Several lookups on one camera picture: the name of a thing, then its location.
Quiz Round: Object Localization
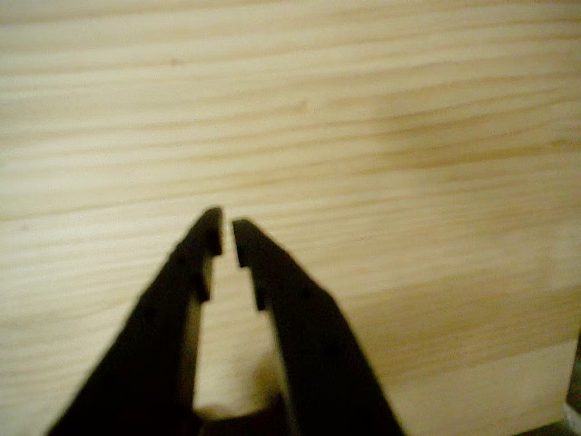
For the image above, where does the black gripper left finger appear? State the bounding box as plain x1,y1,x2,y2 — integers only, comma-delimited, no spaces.
44,206,225,436

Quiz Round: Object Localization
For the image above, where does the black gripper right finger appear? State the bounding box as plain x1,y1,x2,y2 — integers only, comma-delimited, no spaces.
231,219,406,436

